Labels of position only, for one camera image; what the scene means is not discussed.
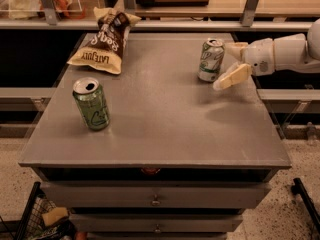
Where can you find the black frame right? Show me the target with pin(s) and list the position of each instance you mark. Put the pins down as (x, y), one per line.
(298, 188)

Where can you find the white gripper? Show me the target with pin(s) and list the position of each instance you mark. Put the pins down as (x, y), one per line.
(259, 58)

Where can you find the white green 7up can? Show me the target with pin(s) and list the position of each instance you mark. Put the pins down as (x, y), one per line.
(213, 51)

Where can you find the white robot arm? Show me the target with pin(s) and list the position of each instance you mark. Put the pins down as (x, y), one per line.
(299, 53)

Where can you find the black wire basket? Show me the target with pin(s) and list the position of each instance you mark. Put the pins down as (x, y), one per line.
(31, 225)

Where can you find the brown cream chip bag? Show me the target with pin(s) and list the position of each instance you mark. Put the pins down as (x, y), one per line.
(104, 51)

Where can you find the yellow sponge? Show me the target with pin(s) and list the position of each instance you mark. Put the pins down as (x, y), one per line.
(54, 215)

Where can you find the clear plastic box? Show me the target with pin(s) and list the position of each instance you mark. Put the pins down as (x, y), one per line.
(25, 9)

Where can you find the green soda can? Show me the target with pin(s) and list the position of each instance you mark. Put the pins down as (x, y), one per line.
(89, 96)

